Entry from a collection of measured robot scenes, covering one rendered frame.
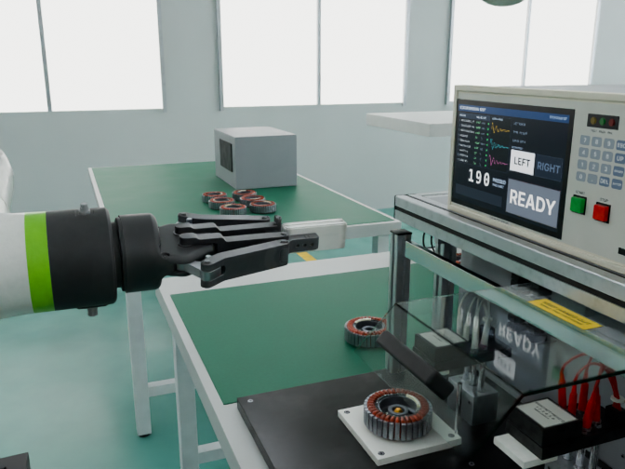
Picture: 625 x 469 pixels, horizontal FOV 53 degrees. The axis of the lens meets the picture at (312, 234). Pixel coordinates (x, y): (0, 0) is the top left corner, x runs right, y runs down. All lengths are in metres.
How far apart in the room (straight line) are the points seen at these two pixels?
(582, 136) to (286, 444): 0.63
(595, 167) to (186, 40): 4.73
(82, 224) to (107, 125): 4.73
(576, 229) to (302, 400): 0.57
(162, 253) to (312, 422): 0.58
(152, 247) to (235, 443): 0.57
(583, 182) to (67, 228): 0.60
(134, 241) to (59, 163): 4.75
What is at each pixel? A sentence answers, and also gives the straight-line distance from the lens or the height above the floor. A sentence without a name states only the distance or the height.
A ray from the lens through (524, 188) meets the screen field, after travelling 0.94.
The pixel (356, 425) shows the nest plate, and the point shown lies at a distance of 1.08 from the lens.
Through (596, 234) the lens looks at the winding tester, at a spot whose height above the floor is 1.15.
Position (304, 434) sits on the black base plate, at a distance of 1.08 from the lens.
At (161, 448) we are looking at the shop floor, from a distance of 2.49.
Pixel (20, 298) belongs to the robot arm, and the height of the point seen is 1.16.
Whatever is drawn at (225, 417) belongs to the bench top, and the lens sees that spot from 1.18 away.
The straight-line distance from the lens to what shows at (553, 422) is 0.87.
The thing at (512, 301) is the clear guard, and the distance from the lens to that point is 0.83.
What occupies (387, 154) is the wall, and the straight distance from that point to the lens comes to 6.05.
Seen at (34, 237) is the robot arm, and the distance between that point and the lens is 0.59.
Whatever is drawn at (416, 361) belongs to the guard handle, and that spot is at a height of 1.06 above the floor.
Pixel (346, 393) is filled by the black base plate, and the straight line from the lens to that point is 1.20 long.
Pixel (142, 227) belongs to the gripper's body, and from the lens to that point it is 0.60.
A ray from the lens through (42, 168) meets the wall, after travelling 5.35.
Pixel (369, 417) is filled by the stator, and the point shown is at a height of 0.81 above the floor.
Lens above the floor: 1.35
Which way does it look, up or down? 15 degrees down
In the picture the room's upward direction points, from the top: straight up
